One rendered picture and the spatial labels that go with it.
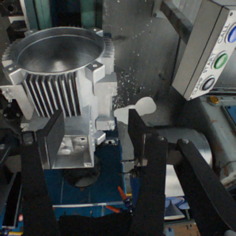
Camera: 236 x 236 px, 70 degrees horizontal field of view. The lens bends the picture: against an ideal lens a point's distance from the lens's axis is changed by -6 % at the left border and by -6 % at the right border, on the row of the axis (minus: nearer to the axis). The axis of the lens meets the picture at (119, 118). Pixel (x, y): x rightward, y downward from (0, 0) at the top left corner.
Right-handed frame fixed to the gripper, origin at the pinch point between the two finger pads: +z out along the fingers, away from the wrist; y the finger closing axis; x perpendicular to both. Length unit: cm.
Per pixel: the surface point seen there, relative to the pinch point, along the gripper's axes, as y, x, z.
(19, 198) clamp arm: -18.3, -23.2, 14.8
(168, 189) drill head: 20.4, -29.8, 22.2
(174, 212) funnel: 73, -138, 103
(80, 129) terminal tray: -2.7, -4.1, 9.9
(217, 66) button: 19.6, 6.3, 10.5
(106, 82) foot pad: 1.6, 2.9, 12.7
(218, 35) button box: 17.1, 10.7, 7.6
